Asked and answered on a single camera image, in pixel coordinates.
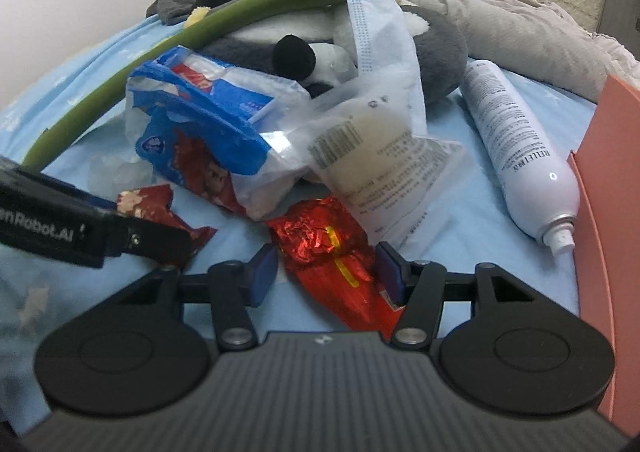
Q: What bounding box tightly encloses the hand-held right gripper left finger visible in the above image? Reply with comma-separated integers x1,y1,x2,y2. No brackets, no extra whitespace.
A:
115,243,279,352

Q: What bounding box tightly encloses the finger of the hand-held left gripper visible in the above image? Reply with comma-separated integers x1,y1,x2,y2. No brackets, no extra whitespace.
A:
102,212,195,267

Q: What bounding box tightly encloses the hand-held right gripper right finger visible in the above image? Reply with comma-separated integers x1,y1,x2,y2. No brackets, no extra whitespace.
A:
375,241,528,349

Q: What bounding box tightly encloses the small torn red wrapper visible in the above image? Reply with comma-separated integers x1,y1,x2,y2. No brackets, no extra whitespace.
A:
116,183,218,253

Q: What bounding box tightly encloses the large red foil wrapper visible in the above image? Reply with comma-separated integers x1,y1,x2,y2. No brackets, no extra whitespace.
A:
266,196,406,340

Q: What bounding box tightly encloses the black white panda plush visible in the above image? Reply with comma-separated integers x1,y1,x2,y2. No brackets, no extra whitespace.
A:
270,34,363,100

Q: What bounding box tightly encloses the orange pink box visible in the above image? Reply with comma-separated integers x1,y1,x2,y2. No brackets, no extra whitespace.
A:
567,74,640,428

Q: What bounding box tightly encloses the crumpled clear plastic wrap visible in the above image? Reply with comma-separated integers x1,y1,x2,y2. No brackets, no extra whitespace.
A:
87,152,156,193

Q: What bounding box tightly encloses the clear labelled plastic bag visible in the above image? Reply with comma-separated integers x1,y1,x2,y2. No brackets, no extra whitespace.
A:
300,67,467,243

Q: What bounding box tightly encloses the blue white snack bag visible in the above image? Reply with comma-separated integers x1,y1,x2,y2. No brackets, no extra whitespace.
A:
124,45,311,222

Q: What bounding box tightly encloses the blue star-print bedsheet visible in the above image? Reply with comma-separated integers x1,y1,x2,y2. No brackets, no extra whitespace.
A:
0,12,591,433

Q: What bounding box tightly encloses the white spray bottle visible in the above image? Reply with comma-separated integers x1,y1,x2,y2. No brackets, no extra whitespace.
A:
462,60,581,255

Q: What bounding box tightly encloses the grey white penguin plush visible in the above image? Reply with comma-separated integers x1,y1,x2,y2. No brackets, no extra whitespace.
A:
186,0,470,108

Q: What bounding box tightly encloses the dark grey cloth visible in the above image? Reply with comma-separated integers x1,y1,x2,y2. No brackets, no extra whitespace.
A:
145,0,211,26

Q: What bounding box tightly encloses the blue face mask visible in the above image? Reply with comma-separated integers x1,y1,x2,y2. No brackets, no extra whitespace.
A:
344,0,422,83

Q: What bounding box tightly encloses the light grey duvet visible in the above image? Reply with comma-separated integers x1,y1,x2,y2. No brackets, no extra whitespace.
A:
440,0,640,103

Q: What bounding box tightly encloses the green long-handled massage brush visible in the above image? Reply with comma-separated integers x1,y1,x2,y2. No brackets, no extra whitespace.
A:
22,0,393,178

